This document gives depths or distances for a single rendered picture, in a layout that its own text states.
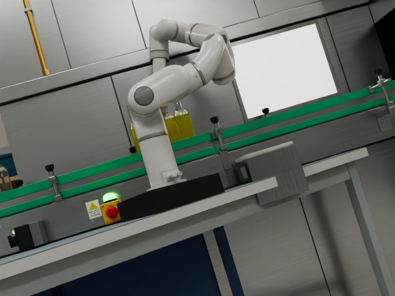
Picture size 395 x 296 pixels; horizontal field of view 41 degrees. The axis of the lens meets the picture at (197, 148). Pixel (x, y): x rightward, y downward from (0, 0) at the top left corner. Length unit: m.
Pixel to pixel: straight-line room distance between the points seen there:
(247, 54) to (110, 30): 0.58
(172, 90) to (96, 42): 0.79
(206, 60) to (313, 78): 0.75
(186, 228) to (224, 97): 0.79
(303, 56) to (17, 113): 1.20
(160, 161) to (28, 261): 0.48
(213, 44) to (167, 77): 0.21
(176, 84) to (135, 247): 0.48
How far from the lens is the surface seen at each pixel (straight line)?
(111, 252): 1.47
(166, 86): 1.55
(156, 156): 1.58
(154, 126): 1.60
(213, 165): 1.88
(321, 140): 2.07
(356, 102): 2.16
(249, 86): 2.22
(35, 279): 1.41
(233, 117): 2.19
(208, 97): 2.19
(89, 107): 2.21
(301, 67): 2.29
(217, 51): 1.67
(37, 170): 2.22
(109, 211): 1.77
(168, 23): 2.02
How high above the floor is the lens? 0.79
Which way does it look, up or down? 4 degrees up
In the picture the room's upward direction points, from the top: 17 degrees counter-clockwise
